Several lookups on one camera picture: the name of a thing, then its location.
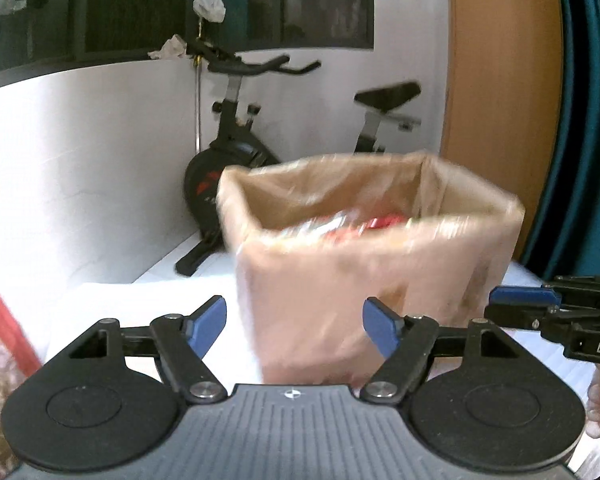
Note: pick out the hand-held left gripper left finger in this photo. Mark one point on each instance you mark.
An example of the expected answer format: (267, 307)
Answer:
(210, 319)

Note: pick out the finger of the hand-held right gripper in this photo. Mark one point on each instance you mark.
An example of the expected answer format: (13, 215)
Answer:
(522, 295)
(515, 317)

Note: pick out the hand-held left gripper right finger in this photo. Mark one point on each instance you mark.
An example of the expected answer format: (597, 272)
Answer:
(381, 324)

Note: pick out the brown paper bag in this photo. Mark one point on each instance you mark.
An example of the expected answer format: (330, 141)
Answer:
(360, 290)

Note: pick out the red snack packet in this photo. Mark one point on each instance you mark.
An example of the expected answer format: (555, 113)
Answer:
(375, 225)

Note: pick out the black exercise bike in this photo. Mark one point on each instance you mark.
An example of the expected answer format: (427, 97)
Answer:
(240, 155)

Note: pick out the teal curtain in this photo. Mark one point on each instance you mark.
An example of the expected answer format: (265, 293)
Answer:
(590, 135)

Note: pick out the wooden door panel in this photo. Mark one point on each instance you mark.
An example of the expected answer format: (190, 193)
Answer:
(500, 85)

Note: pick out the thin metal pole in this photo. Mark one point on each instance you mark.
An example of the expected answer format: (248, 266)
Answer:
(198, 105)

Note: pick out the floral curtain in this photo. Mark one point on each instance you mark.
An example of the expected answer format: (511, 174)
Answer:
(0, 410)

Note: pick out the crumpled white paper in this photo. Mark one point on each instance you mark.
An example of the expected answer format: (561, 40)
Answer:
(167, 48)

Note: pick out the white plastic bag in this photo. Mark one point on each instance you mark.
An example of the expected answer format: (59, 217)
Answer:
(209, 6)

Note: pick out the dark window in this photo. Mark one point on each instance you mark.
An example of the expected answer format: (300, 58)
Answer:
(155, 5)

